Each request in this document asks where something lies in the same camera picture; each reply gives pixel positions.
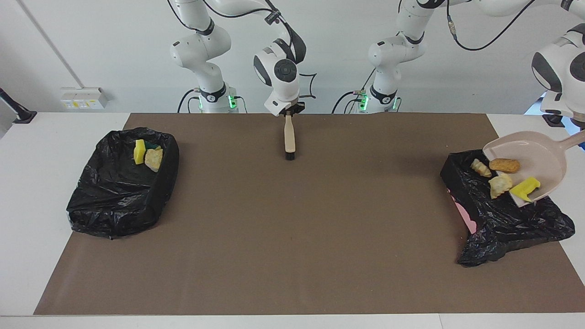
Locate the large orange striped bread piece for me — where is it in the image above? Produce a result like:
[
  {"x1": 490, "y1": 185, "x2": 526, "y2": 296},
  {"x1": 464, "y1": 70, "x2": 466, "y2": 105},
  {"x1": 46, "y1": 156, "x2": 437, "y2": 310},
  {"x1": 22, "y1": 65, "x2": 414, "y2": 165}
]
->
[{"x1": 144, "y1": 147, "x2": 164, "y2": 173}]

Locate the white wall outlet box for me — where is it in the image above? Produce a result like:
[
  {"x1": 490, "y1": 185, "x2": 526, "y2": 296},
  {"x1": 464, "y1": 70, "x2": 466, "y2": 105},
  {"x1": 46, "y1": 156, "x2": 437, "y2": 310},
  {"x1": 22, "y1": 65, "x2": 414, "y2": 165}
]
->
[{"x1": 60, "y1": 87, "x2": 110, "y2": 110}]

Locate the beige plastic dustpan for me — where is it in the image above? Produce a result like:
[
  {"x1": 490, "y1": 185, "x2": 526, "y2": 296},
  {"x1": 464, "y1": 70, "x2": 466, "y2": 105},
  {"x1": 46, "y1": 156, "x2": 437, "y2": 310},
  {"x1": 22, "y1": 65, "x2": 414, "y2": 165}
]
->
[{"x1": 483, "y1": 130, "x2": 585, "y2": 208}]

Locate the black left base cable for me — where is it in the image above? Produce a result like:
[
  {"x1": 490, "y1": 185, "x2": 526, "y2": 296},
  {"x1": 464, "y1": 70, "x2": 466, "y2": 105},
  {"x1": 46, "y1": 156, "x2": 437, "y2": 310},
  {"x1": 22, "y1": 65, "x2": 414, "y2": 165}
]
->
[{"x1": 331, "y1": 71, "x2": 376, "y2": 114}]

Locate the yellow notched sponge piece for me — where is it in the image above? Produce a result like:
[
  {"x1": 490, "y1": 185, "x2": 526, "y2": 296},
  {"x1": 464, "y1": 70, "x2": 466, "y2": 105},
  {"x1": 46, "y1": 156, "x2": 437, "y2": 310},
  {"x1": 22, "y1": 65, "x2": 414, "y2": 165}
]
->
[{"x1": 509, "y1": 177, "x2": 541, "y2": 203}]

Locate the pale yellow piece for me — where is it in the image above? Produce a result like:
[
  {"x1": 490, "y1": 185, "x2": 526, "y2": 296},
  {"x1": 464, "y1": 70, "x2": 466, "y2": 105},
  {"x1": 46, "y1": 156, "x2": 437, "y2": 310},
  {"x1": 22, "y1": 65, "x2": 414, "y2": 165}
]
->
[{"x1": 488, "y1": 173, "x2": 514, "y2": 199}]

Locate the brown table mat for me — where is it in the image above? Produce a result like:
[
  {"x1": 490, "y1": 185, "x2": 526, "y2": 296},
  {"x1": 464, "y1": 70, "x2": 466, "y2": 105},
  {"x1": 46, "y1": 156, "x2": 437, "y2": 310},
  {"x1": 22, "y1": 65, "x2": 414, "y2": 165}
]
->
[{"x1": 33, "y1": 113, "x2": 585, "y2": 316}]

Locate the beige handled black bristle brush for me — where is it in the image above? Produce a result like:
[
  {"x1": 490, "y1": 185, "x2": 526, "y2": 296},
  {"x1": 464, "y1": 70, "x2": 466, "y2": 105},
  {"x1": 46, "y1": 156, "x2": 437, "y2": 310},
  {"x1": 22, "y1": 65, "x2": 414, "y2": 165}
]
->
[{"x1": 284, "y1": 114, "x2": 296, "y2": 160}]

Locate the black base cable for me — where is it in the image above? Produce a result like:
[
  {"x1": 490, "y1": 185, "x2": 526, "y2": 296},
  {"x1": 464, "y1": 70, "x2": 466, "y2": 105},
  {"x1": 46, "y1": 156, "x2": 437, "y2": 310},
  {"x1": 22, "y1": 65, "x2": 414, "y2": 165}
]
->
[
  {"x1": 331, "y1": 71, "x2": 376, "y2": 114},
  {"x1": 177, "y1": 88, "x2": 202, "y2": 113}
]

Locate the black trash bag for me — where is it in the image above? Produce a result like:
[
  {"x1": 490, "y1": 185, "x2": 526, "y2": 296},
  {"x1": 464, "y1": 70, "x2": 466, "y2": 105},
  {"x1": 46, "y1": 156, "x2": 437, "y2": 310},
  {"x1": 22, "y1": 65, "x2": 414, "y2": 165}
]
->
[
  {"x1": 66, "y1": 127, "x2": 180, "y2": 239},
  {"x1": 440, "y1": 151, "x2": 576, "y2": 268}
]

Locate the brown fried croquette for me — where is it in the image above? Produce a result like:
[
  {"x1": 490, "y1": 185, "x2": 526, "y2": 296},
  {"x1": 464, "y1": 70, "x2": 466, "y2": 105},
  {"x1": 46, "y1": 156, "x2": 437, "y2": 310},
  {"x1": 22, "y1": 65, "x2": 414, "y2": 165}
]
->
[{"x1": 489, "y1": 158, "x2": 521, "y2": 174}]

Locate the pink plastic bin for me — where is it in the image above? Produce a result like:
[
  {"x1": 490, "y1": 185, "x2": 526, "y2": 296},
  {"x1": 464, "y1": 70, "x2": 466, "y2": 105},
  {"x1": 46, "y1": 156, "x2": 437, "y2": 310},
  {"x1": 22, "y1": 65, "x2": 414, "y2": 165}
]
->
[{"x1": 450, "y1": 194, "x2": 478, "y2": 234}]

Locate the small orange striped bread piece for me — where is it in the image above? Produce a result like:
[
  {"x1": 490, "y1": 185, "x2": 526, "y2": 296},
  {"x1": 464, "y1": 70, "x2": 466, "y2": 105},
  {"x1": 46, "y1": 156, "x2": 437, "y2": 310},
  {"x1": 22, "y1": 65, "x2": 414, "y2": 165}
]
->
[{"x1": 471, "y1": 159, "x2": 493, "y2": 178}]

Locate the black right base cable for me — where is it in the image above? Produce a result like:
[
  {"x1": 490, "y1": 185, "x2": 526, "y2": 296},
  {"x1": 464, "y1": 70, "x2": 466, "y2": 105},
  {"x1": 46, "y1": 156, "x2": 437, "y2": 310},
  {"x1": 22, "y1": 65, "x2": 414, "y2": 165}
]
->
[{"x1": 177, "y1": 88, "x2": 202, "y2": 113}]

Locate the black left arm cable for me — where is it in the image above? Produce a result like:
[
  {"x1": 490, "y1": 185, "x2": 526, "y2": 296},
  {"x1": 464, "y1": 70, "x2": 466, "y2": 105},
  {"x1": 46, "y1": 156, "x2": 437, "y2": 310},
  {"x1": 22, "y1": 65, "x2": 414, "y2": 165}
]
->
[{"x1": 446, "y1": 0, "x2": 537, "y2": 52}]

